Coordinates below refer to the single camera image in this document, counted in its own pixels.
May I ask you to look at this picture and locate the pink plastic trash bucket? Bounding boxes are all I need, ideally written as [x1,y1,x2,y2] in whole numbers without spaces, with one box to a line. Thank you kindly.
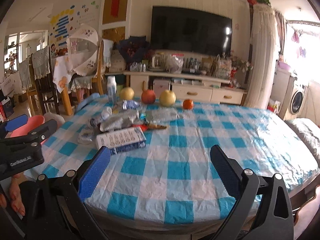
[10,115,48,146]

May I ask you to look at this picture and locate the grey cushion stool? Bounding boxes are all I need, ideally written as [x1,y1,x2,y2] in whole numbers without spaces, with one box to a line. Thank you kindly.
[43,112,66,128]

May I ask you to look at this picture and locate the dining table with cloth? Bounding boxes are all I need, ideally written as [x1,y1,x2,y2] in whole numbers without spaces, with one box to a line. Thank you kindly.
[51,52,101,116]

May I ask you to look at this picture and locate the dark wooden chair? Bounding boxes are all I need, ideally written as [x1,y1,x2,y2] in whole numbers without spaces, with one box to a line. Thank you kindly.
[29,46,60,114]

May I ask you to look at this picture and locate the white milk bottle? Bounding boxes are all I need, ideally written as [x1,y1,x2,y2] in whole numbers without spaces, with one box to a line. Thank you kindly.
[107,75,117,105]

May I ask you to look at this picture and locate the silver crumpled wrapper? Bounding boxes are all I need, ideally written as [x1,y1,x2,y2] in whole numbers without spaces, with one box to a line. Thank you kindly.
[100,109,139,132]

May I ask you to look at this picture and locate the yellow pear left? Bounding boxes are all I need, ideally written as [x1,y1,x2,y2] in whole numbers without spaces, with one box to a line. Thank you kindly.
[120,87,135,100]

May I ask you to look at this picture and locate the yellow pear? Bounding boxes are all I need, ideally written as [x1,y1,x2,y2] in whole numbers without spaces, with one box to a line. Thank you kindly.
[120,87,135,100]
[159,90,176,107]

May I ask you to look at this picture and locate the white mesh food cover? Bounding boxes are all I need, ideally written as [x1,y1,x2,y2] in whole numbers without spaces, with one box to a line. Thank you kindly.
[67,24,99,76]

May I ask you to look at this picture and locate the wooden chair light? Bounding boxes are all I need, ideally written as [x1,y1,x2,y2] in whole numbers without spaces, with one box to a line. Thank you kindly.
[92,40,104,95]

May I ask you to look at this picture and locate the blue white checkered tablecloth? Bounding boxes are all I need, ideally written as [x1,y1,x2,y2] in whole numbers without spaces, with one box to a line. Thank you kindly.
[24,93,320,227]

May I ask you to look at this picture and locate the red apple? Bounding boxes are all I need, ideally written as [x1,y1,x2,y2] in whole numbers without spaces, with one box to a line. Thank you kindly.
[141,89,156,105]

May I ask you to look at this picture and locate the white washing machine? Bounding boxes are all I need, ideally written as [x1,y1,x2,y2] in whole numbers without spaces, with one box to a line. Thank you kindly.
[278,76,306,121]

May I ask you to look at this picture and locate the clear plastic wrapper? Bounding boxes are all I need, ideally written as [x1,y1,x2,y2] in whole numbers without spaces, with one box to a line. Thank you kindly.
[139,108,180,124]

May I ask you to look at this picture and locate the dark flower bouquet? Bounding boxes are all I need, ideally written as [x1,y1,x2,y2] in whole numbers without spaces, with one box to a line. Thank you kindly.
[116,36,150,64]

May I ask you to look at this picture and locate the yellow pear right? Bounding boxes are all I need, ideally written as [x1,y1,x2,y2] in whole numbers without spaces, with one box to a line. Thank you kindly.
[159,90,176,107]

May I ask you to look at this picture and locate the small orange tangerine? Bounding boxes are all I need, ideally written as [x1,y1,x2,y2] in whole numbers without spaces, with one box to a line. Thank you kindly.
[182,99,194,110]

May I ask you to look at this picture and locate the cream tv cabinet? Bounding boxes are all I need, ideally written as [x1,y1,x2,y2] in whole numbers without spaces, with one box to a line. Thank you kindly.
[123,71,247,105]

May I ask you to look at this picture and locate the white lace covered air conditioner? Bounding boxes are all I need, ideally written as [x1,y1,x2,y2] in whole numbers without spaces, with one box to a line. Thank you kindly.
[245,4,277,109]

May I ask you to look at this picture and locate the black flat television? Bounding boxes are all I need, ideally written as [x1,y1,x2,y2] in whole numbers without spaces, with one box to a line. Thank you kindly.
[150,6,232,56]

